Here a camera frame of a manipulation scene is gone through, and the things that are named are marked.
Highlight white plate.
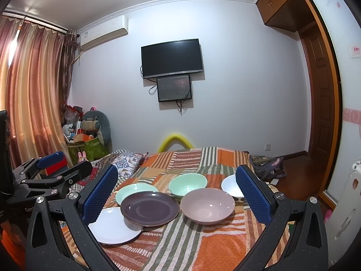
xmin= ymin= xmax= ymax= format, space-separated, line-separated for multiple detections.
xmin=88 ymin=207 xmax=143 ymax=245

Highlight mint green plate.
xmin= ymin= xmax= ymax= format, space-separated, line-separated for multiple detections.
xmin=115 ymin=183 xmax=158 ymax=206

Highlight purple ceramic plate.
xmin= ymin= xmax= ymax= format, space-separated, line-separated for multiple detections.
xmin=120 ymin=191 xmax=180 ymax=228

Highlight white bowl with dark dots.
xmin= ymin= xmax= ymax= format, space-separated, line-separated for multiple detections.
xmin=221 ymin=174 xmax=244 ymax=201

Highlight pink ceramic bowl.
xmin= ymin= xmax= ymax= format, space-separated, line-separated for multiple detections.
xmin=180 ymin=188 xmax=235 ymax=225

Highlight mint green bowl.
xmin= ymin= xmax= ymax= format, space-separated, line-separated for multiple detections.
xmin=168 ymin=173 xmax=207 ymax=197

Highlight red and blue box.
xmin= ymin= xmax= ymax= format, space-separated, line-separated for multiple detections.
xmin=45 ymin=157 xmax=68 ymax=177

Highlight pink rabbit toy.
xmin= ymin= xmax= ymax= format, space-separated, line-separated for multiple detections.
xmin=78 ymin=151 xmax=88 ymax=163

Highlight green storage box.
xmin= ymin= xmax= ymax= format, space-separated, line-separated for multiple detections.
xmin=67 ymin=138 xmax=109 ymax=165

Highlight white small refrigerator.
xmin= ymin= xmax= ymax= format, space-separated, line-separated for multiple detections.
xmin=325 ymin=161 xmax=360 ymax=267

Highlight grey plush toy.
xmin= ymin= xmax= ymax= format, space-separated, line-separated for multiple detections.
xmin=81 ymin=110 xmax=111 ymax=146

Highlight patterned checkered quilt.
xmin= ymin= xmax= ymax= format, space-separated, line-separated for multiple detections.
xmin=70 ymin=149 xmax=148 ymax=192

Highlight dark bag on floor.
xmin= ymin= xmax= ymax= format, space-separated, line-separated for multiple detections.
xmin=249 ymin=155 xmax=287 ymax=181

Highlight orange pink curtain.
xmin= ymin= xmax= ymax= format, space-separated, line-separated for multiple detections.
xmin=1 ymin=16 xmax=71 ymax=167

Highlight yellow foam tube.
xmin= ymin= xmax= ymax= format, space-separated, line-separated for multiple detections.
xmin=157 ymin=133 xmax=194 ymax=153

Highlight striped patchwork orange blanket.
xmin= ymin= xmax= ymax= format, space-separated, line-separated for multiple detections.
xmin=103 ymin=147 xmax=264 ymax=270

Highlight brown wooden door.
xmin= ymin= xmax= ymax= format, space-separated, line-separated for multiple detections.
xmin=300 ymin=22 xmax=333 ymax=182

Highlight white air conditioner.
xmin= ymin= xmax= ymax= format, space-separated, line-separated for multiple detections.
xmin=80 ymin=15 xmax=129 ymax=51

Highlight wooden overhead cabinet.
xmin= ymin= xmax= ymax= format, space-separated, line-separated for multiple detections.
xmin=256 ymin=0 xmax=315 ymax=33

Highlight small black wall monitor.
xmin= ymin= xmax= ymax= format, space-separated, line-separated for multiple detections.
xmin=157 ymin=75 xmax=192 ymax=102

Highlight black wall television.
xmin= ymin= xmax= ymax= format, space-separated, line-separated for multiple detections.
xmin=141 ymin=39 xmax=204 ymax=78

